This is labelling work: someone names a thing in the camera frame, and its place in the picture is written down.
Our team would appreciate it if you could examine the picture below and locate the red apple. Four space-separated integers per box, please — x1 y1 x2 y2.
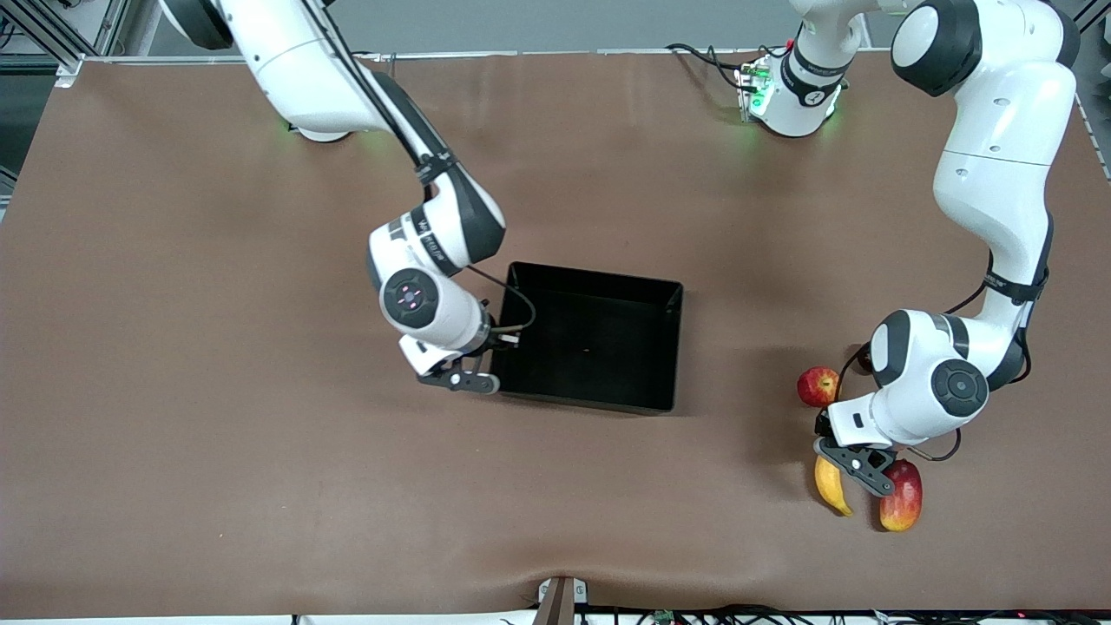
797 366 841 409

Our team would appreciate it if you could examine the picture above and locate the red yellow mango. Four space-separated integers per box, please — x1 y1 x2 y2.
879 460 924 532

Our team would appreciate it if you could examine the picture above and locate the aluminium frame profile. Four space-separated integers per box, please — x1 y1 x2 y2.
0 0 131 88

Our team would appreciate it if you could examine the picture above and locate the camera mount post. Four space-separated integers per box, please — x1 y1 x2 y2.
532 576 589 625

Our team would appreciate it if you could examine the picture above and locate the yellow banana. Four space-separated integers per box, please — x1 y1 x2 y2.
814 457 856 518

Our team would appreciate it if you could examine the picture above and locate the black right camera cable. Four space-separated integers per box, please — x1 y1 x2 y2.
299 0 537 346

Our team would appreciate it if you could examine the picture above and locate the black left camera cable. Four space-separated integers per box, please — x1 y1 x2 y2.
833 250 1035 464

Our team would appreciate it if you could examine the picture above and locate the black plastic box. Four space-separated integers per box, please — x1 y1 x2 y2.
490 261 685 415

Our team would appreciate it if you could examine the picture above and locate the black camera cable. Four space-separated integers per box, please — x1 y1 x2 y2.
833 250 1035 464
299 0 537 346

